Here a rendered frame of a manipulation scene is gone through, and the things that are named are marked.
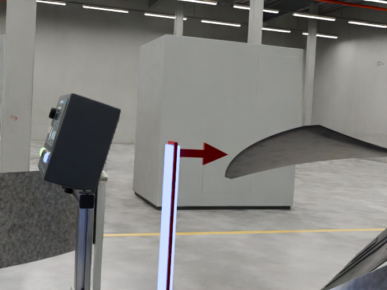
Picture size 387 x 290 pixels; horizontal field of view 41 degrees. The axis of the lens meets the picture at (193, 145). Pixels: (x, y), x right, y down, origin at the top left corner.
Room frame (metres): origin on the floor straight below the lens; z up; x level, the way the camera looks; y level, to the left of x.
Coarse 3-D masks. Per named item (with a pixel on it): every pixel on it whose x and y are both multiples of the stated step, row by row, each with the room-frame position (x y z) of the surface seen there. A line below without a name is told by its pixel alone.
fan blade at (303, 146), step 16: (304, 128) 0.50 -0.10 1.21; (320, 128) 0.50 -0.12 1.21; (256, 144) 0.56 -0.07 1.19; (272, 144) 0.56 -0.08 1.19; (288, 144) 0.56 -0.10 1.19; (304, 144) 0.55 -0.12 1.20; (320, 144) 0.55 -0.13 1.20; (336, 144) 0.54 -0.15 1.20; (352, 144) 0.53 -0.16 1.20; (368, 144) 0.53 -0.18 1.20; (240, 160) 0.62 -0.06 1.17; (256, 160) 0.63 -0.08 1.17; (272, 160) 0.64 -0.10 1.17; (288, 160) 0.65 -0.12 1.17; (304, 160) 0.66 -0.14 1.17; (320, 160) 0.68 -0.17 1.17; (240, 176) 0.70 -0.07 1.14
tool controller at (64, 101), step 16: (64, 96) 1.18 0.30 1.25; (80, 96) 1.07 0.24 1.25; (64, 112) 1.07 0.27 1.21; (80, 112) 1.07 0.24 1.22; (96, 112) 1.08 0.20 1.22; (112, 112) 1.10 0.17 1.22; (64, 128) 1.06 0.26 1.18; (80, 128) 1.07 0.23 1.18; (96, 128) 1.08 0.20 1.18; (112, 128) 1.10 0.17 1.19; (48, 144) 1.17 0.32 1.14; (64, 144) 1.06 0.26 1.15; (80, 144) 1.07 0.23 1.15; (96, 144) 1.09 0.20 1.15; (48, 160) 1.07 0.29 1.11; (64, 160) 1.06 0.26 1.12; (80, 160) 1.07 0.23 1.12; (96, 160) 1.09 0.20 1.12; (48, 176) 1.05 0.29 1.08; (64, 176) 1.06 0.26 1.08; (80, 176) 1.08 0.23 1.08; (96, 176) 1.09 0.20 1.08
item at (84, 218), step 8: (80, 192) 1.03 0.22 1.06; (88, 192) 1.04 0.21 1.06; (80, 216) 1.02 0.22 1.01; (88, 216) 1.03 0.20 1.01; (80, 224) 1.02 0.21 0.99; (88, 224) 1.03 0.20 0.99; (80, 232) 1.02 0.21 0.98; (88, 232) 1.03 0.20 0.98; (80, 240) 1.02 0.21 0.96; (88, 240) 1.03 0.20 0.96; (80, 248) 1.02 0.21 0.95; (88, 248) 1.03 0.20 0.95; (80, 256) 1.02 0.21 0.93; (88, 256) 1.03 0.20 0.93; (80, 264) 1.02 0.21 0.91; (88, 264) 1.03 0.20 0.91; (80, 272) 1.02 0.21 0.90; (88, 272) 1.03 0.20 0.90; (80, 280) 1.02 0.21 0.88; (88, 280) 1.03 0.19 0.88; (80, 288) 1.02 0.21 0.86; (88, 288) 1.03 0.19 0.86
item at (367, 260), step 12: (384, 240) 0.78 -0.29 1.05; (360, 252) 0.83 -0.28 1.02; (372, 252) 0.78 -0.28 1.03; (384, 252) 0.74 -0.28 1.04; (348, 264) 0.83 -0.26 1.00; (360, 264) 0.78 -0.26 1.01; (372, 264) 0.74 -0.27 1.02; (336, 276) 0.83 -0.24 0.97; (348, 276) 0.77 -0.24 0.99; (324, 288) 0.83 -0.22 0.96
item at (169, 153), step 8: (168, 144) 0.55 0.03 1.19; (168, 152) 0.54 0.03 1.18; (168, 160) 0.54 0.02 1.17; (168, 168) 0.54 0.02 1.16; (168, 176) 0.54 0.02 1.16; (168, 184) 0.53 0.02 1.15; (168, 192) 0.53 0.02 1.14; (168, 200) 0.53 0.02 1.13; (168, 208) 0.53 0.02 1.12; (168, 216) 0.53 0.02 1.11; (168, 224) 0.53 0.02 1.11; (168, 232) 0.53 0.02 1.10; (160, 240) 0.55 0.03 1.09; (160, 248) 0.55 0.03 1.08; (160, 256) 0.55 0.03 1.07; (160, 264) 0.55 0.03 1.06; (160, 272) 0.55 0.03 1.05; (160, 280) 0.54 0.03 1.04; (160, 288) 0.54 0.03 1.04
